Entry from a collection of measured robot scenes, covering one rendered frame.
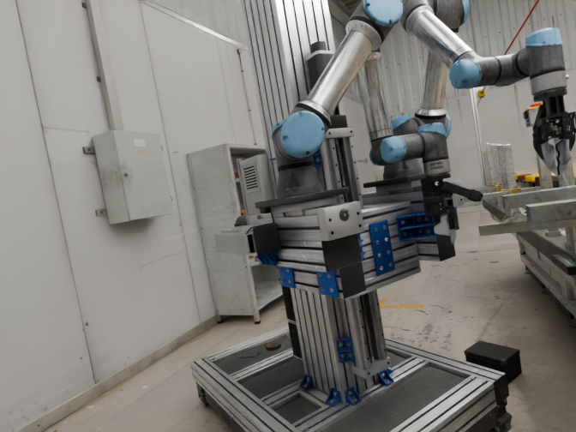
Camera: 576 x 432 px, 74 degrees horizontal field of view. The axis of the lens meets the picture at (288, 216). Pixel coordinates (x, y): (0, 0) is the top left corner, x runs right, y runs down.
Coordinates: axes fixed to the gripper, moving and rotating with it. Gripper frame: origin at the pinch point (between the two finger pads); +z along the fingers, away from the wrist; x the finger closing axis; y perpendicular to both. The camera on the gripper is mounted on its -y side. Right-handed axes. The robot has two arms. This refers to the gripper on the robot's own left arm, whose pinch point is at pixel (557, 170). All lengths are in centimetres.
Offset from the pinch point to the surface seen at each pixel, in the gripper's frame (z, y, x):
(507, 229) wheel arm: 14.7, -3.3, -12.7
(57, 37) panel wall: -129, -63, -242
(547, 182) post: 7, -58, 10
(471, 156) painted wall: -17, -777, 34
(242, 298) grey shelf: 77, -159, -200
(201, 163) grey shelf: -44, -160, -216
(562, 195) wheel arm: 4.5, 21.6, -4.6
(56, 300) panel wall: 33, -29, -244
